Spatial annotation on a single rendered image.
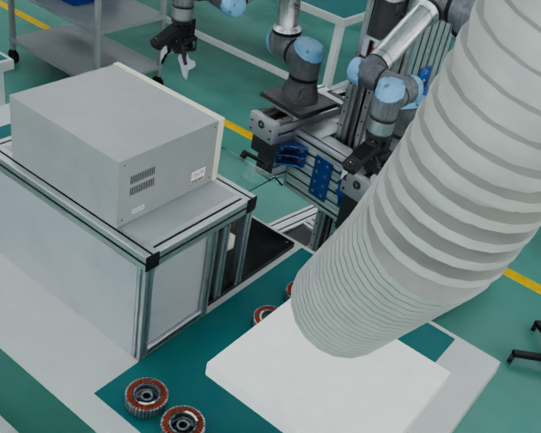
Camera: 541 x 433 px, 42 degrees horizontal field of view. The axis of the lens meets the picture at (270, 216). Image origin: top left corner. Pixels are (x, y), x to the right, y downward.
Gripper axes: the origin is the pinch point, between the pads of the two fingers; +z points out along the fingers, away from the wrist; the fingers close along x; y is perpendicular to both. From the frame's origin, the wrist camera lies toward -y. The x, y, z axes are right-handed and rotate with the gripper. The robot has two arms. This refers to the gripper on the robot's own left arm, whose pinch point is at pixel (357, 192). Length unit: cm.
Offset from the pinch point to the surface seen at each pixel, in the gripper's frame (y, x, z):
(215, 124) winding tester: -31.7, 30.7, -15.9
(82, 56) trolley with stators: 95, 301, 97
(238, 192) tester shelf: -27.2, 22.4, 3.6
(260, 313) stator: -28.9, 3.9, 36.3
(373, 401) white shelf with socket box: -63, -55, -5
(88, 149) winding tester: -68, 37, -15
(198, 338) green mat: -48, 9, 40
